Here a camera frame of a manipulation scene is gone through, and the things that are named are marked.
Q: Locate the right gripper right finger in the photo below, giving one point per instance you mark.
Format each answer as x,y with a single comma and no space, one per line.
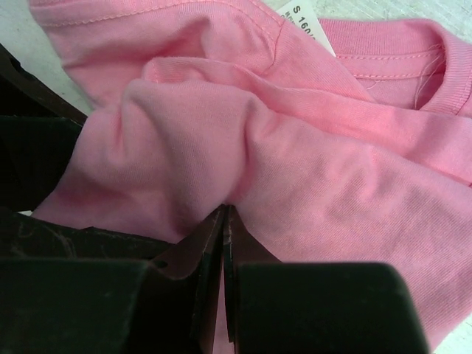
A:
239,247

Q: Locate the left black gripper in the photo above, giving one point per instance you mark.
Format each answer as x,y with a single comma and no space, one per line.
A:
35,150

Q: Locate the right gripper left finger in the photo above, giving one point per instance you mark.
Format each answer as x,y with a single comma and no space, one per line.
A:
183,285

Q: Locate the pink t shirt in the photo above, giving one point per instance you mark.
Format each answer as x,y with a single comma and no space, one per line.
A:
358,153

